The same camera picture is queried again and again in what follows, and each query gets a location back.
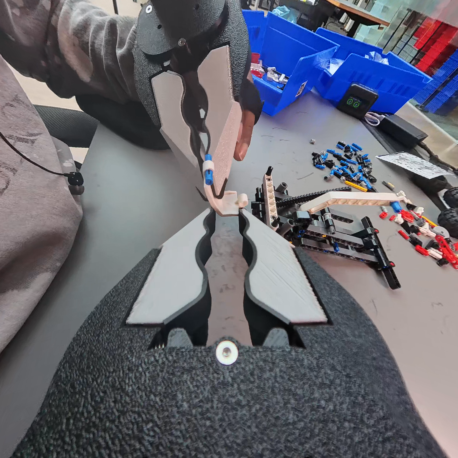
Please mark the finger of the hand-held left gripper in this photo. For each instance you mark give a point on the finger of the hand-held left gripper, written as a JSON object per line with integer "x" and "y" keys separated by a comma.
{"x": 171, "y": 107}
{"x": 222, "y": 107}

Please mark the black power adapter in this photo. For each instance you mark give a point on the black power adapter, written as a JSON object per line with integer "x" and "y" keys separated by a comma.
{"x": 400, "y": 128}

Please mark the person's left hand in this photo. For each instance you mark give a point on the person's left hand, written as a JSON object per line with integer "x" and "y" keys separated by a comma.
{"x": 247, "y": 132}

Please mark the black oval pad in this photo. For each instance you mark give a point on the black oval pad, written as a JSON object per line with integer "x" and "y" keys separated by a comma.
{"x": 118, "y": 121}

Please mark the pile of red white pieces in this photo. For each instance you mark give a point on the pile of red white pieces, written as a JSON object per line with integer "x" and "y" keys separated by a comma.
{"x": 443, "y": 247}

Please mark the grey desk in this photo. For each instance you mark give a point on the grey desk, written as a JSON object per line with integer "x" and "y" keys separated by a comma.
{"x": 143, "y": 186}

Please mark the grey black toy chassis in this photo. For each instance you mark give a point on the grey black toy chassis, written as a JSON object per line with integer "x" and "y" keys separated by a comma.
{"x": 343, "y": 197}

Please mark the stack of red blue crates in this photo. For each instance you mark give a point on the stack of red blue crates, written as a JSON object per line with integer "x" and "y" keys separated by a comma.
{"x": 436, "y": 46}

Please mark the teal plastic bag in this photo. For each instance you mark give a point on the teal plastic bag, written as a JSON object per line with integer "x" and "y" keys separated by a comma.
{"x": 288, "y": 13}

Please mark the small black tan toy pin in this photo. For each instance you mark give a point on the small black tan toy pin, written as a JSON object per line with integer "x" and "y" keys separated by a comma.
{"x": 388, "y": 185}

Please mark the blue bin with square tag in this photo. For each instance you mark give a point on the blue bin with square tag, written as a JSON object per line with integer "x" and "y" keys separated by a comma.
{"x": 279, "y": 96}

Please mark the sticker sheet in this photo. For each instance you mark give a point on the sticker sheet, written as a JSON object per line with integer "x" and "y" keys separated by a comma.
{"x": 411, "y": 164}

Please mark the white spotted toy panel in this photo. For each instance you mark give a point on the white spotted toy panel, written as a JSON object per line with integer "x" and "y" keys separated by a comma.
{"x": 223, "y": 207}

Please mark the blue plastic bin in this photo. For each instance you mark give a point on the blue plastic bin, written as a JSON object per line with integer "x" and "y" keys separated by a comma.
{"x": 393, "y": 77}

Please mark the person's left forearm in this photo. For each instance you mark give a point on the person's left forearm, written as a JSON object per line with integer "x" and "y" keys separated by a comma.
{"x": 71, "y": 46}

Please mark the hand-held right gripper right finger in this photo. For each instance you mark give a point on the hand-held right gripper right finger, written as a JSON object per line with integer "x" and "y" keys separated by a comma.
{"x": 282, "y": 286}

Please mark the brown top table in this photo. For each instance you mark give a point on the brown top table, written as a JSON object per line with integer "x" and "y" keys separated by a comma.
{"x": 357, "y": 12}

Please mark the black mesh chair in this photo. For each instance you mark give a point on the black mesh chair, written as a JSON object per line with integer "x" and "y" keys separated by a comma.
{"x": 68, "y": 125}

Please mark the loose toy parts in bin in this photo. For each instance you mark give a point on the loose toy parts in bin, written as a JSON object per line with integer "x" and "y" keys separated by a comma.
{"x": 272, "y": 73}

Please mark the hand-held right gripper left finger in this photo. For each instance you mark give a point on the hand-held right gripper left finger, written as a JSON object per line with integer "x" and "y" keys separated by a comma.
{"x": 168, "y": 286}

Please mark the yellow toy axle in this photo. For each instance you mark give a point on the yellow toy axle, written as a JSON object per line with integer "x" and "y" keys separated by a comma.
{"x": 356, "y": 186}

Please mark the clear plastic bag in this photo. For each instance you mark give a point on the clear plastic bag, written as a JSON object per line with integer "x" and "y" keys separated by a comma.
{"x": 375, "y": 58}

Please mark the black power bank green display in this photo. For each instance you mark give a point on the black power bank green display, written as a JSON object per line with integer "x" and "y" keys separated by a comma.
{"x": 357, "y": 102}

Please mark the pile of blue black pins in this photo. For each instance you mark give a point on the pile of blue black pins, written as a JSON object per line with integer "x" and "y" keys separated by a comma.
{"x": 343, "y": 168}

